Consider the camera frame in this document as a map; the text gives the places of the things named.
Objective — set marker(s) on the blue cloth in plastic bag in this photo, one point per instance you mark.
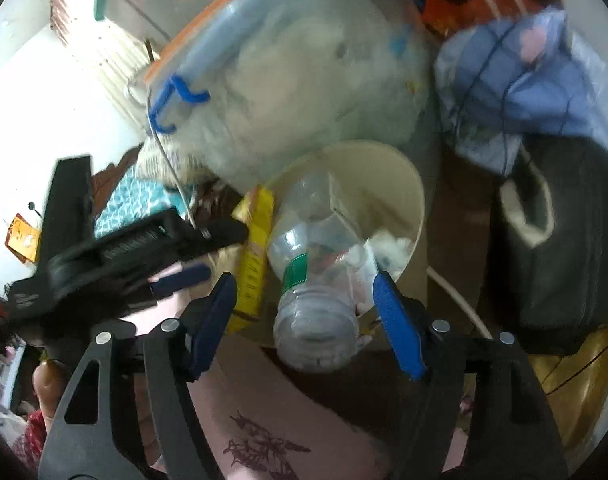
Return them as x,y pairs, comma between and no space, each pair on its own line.
488,75

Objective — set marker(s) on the clear plastic bottle green label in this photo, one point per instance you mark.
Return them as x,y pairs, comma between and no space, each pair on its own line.
309,260

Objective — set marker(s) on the yellow snack packet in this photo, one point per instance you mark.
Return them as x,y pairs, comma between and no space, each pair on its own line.
256,260

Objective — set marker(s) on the clear zip bag white bedding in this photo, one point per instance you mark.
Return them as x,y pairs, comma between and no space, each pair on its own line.
309,60

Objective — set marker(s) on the carved wooden headboard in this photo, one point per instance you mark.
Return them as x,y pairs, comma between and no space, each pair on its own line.
111,180

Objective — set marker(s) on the teal patterned quilt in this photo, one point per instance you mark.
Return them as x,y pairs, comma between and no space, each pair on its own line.
134,200

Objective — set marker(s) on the beige patterned curtain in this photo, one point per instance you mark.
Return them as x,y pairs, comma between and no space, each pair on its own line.
99,60

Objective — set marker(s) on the black bag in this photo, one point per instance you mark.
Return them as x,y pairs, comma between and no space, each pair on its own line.
573,260

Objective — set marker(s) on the beige trash bin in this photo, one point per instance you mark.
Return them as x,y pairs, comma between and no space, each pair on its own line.
378,175

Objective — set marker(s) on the yellow wooden furniture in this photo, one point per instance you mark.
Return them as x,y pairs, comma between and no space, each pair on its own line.
573,400

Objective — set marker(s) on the wall calendar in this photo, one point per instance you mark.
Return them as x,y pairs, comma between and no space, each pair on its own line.
20,240

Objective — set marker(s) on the orange cardboard box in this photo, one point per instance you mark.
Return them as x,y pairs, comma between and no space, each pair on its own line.
483,7

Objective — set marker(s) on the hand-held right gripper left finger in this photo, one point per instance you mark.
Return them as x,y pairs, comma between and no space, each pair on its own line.
211,330

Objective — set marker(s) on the cluttered shelf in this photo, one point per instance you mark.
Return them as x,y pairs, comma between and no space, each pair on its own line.
4,370

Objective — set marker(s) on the person's left forearm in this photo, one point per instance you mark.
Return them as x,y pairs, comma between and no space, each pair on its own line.
49,390

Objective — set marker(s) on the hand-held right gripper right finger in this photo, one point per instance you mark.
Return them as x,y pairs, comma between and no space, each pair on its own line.
396,325

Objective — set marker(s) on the crumpled white tissue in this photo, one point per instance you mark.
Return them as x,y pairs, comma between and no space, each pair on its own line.
393,250

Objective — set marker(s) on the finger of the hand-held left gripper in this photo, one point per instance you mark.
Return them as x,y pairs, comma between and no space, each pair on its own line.
184,277
219,237

